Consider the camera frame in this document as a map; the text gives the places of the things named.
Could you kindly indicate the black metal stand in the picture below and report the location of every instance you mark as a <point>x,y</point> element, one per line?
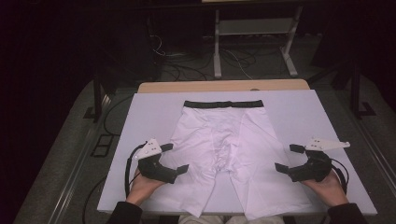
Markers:
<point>97,99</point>
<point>355,93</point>

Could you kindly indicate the person's right leg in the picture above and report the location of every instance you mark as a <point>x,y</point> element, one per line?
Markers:
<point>255,220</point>

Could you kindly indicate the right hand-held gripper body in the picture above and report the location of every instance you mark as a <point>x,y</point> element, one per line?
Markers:
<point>314,165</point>

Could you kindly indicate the person's left leg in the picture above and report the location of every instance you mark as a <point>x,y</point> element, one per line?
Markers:
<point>199,220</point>

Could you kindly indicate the white metal desk frame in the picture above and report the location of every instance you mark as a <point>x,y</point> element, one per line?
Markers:
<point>217,46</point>

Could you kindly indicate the person's right hand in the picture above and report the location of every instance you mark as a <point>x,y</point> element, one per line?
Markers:
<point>327,189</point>

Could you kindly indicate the wooden table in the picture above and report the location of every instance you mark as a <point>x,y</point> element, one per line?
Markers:
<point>218,85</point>

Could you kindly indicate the person's left hand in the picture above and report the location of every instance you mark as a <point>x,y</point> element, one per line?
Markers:
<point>140,189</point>

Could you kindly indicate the white shorts with black waistband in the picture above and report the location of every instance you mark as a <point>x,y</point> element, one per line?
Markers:
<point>202,140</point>

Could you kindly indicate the person's leg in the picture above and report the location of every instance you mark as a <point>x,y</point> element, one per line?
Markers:
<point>255,220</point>
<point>199,220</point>

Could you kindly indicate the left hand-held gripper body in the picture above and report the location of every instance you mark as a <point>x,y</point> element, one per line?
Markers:
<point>152,166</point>

